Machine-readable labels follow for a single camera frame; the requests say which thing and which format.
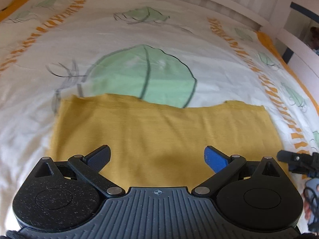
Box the mustard yellow knit sweater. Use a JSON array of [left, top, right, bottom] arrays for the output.
[[48, 94, 283, 189]]

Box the white leaf-print bed sheet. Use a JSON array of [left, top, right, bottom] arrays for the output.
[[1, 0, 318, 231]]

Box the black cable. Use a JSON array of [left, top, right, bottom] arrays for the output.
[[302, 186, 319, 227]]

